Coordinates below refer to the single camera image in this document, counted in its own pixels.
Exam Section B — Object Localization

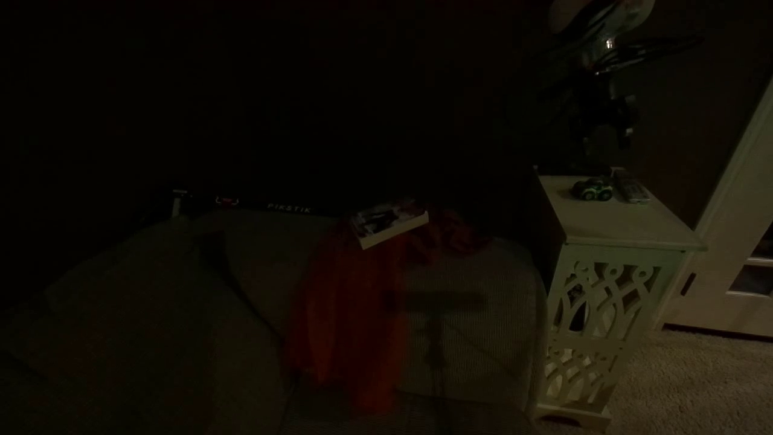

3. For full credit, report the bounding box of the small white bottle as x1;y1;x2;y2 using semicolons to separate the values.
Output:
170;185;188;223

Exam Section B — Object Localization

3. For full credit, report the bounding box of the dark device with small lights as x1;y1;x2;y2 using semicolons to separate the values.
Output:
210;190;318;218

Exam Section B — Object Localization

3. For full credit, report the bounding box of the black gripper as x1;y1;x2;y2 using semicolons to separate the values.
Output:
562;67;641;185

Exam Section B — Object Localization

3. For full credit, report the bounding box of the red blanket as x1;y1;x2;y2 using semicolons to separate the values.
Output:
283;205;485;416

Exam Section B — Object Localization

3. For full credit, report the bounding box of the small green toy car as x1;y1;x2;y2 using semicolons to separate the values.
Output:
569;176;618;202

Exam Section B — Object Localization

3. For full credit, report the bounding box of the white paperback book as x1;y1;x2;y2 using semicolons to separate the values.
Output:
351;200;431;252

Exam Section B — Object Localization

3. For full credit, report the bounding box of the white door frame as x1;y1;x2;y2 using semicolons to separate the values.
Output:
664;74;773;341

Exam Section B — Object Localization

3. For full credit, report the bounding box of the white lattice side table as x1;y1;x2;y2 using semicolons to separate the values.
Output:
530;172;710;428

